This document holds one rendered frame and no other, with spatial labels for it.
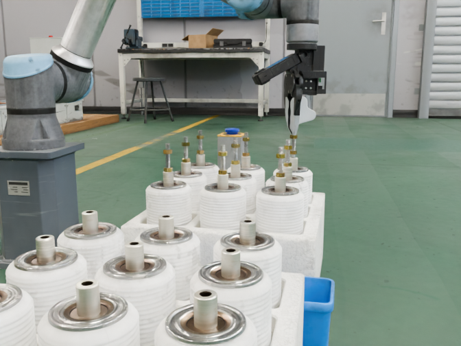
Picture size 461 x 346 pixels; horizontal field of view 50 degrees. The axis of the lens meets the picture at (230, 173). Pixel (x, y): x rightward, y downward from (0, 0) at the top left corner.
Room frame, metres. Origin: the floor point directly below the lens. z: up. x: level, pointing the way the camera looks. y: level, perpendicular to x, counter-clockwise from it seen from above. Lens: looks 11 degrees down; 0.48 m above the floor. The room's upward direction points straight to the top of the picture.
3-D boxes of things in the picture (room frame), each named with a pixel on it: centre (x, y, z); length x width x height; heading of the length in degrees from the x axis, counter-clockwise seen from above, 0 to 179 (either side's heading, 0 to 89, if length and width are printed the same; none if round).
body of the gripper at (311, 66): (1.20, -0.17, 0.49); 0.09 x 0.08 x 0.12; 102
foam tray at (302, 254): (1.10, -0.01, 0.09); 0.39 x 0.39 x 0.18; 77
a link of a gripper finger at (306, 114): (1.18, -0.17, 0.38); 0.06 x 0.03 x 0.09; 102
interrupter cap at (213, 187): (0.99, 0.02, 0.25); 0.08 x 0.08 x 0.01
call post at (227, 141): (1.40, 0.00, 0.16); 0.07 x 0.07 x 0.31; 77
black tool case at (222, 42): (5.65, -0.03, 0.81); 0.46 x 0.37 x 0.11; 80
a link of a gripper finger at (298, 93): (1.17, -0.15, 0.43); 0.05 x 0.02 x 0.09; 12
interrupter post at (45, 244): (0.59, 0.23, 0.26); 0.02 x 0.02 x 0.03
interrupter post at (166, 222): (0.68, 0.09, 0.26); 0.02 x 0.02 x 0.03
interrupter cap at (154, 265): (0.56, 0.12, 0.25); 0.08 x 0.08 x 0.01
